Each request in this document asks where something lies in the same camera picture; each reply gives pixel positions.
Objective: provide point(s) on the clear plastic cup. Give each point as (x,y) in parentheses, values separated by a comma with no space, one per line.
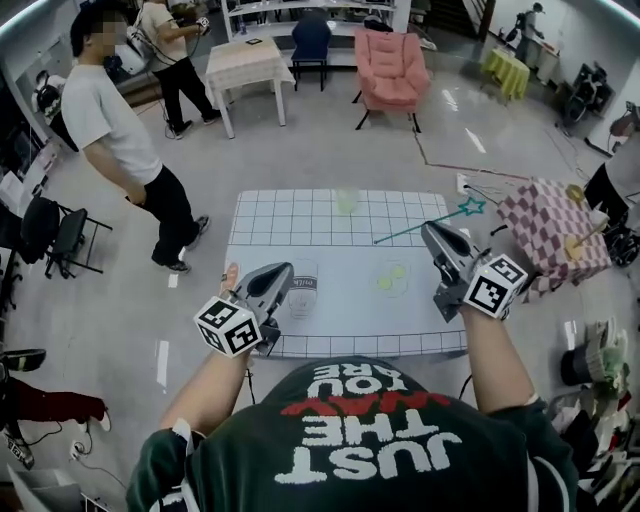
(347,202)

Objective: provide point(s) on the black folding chair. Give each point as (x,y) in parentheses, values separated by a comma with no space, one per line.
(70,232)

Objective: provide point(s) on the person's dark green t-shirt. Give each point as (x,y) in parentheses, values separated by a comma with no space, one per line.
(240,475)

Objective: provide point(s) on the pink armchair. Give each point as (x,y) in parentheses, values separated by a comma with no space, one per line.
(390,65)

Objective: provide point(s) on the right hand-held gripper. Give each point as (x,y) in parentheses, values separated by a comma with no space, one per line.
(495,287)

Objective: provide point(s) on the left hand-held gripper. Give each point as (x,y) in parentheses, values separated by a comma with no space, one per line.
(227,327)

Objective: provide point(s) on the yellow dish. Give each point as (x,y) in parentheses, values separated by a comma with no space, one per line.
(572,250)

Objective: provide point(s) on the pink checked tablecloth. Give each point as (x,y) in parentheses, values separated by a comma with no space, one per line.
(540,220)

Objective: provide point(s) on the wrapped flower bouquet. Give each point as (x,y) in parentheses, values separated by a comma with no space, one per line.
(585,360)

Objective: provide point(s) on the yellow-green tablecloth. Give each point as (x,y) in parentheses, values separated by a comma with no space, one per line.
(507,72)

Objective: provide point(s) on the white grid tablecloth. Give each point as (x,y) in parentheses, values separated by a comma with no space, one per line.
(340,300)

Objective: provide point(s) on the white square table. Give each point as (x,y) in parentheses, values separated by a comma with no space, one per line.
(247,62)
(227,117)

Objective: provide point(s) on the wooden stick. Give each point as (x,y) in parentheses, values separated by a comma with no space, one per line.
(592,235)

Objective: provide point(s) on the indoor staircase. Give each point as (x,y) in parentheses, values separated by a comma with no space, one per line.
(482,20)

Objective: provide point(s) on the white power strip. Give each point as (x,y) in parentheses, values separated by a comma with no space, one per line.
(462,184)

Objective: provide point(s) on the person's right forearm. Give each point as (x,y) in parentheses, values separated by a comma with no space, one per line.
(495,360)

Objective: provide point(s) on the black backpack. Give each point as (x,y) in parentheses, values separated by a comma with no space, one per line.
(625,245)

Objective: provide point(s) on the dark blue chair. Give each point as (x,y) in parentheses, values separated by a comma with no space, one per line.
(311,37)

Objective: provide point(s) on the black office chair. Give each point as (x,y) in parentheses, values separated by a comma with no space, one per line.
(40,225)

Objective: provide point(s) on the white shelving unit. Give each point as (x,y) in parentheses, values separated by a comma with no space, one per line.
(270,25)

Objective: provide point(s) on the person's left forearm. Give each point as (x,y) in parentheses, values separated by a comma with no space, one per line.
(210,390)

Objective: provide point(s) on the teal star wand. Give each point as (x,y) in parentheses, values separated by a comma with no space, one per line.
(400,234)

